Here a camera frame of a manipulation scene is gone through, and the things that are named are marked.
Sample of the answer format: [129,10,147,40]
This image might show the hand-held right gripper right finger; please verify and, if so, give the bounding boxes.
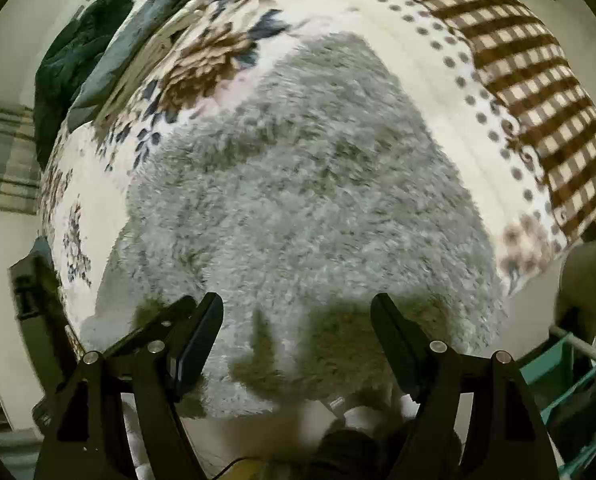
[370,293,561,480]

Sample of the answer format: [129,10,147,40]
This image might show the floral printed blanket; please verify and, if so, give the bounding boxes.
[38,0,596,356]

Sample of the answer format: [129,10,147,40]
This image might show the striped curtain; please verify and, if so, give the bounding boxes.
[0,102,41,216]

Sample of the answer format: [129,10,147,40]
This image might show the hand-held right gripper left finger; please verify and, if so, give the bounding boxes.
[34,292,225,480]

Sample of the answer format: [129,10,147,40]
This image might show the grey fluffy towel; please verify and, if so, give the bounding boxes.
[80,32,507,418]

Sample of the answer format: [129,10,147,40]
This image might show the teal plastic rack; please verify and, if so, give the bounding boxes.
[520,325,596,478]

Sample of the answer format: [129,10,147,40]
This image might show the dark green folded blanket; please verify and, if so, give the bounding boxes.
[33,0,135,171]

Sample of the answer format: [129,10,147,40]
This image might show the grey pillow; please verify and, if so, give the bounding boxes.
[67,0,195,131]

